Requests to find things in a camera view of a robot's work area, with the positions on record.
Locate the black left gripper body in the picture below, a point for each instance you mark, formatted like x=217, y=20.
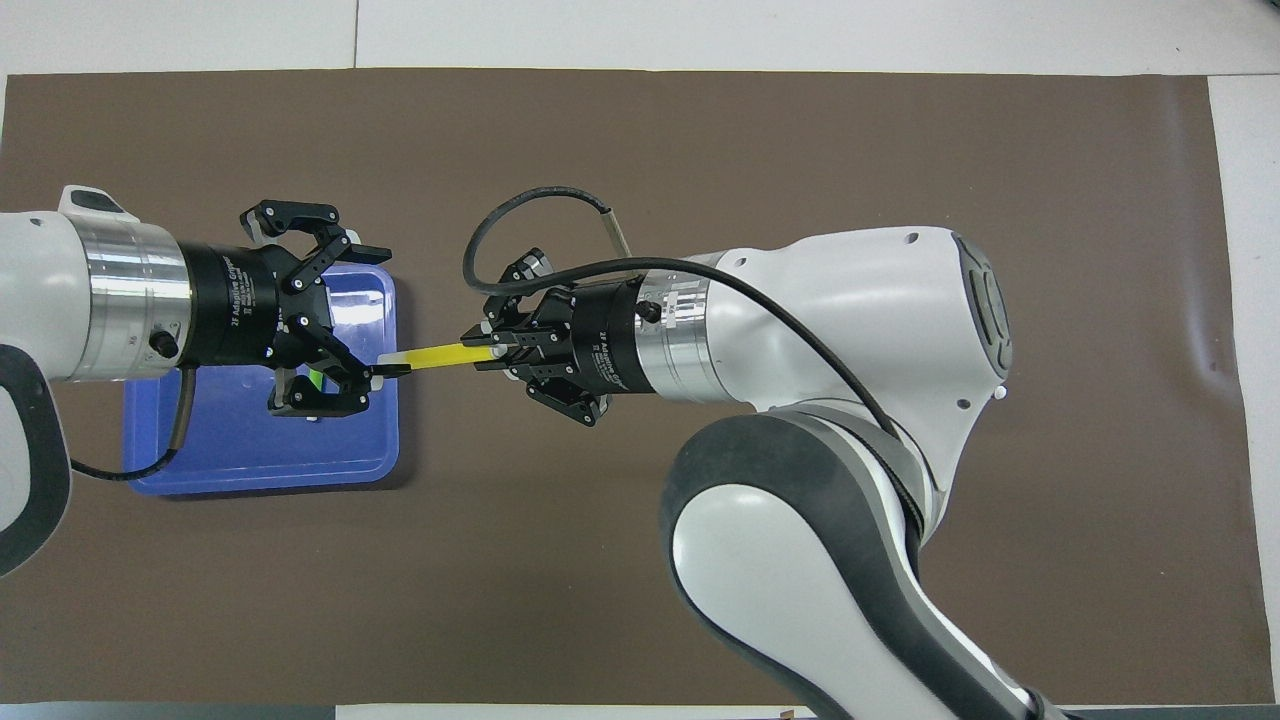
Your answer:
x=235, y=305

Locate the green pen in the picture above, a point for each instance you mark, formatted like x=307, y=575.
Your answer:
x=318, y=380

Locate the blue plastic tray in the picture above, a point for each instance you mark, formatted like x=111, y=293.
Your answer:
x=250, y=450

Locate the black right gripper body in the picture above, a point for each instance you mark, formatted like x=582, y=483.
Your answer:
x=605, y=340

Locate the brown table mat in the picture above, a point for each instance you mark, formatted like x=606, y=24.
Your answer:
x=500, y=580

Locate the yellow pen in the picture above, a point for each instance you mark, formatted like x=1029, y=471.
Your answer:
x=440, y=356

